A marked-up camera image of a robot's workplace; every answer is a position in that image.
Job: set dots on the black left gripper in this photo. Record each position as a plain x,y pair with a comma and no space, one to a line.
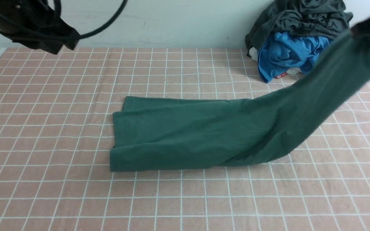
37,26

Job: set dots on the green long-sleeved shirt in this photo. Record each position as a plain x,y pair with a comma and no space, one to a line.
178,134

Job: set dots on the dark grey crumpled garment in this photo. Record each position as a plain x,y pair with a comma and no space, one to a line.
300,18

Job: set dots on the blue crumpled garment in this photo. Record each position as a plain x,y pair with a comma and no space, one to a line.
281,51

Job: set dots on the pink checked tablecloth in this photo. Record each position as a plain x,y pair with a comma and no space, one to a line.
56,131

